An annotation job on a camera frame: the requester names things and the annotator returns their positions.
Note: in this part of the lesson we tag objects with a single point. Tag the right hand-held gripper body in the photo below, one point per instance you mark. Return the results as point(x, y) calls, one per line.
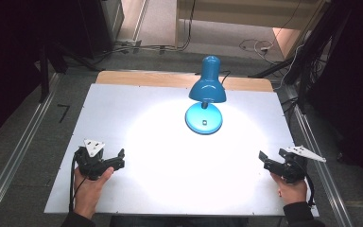
point(294, 167)

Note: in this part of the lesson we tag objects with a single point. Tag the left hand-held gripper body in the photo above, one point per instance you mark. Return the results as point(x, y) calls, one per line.
point(89, 162)

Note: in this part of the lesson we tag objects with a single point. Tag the person's right hand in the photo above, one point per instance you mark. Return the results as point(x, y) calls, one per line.
point(291, 192)

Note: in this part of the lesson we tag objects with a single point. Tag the person's left hand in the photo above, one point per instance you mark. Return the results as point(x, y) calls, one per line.
point(88, 194)

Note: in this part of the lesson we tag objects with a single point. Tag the blue desk lamp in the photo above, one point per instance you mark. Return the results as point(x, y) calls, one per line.
point(205, 101)

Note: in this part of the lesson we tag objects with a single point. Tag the black stand legs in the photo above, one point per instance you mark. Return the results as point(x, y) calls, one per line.
point(299, 69)

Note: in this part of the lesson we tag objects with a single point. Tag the grey power strip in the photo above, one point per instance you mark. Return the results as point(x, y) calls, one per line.
point(129, 42)

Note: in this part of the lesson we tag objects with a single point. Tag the dark cabinet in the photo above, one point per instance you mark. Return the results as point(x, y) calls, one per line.
point(97, 25)

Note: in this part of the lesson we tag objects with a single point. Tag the light wooden furniture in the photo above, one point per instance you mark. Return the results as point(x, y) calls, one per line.
point(249, 14)

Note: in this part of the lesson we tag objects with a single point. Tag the metal floor rail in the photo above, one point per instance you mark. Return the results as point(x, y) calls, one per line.
point(323, 179)
point(15, 154)

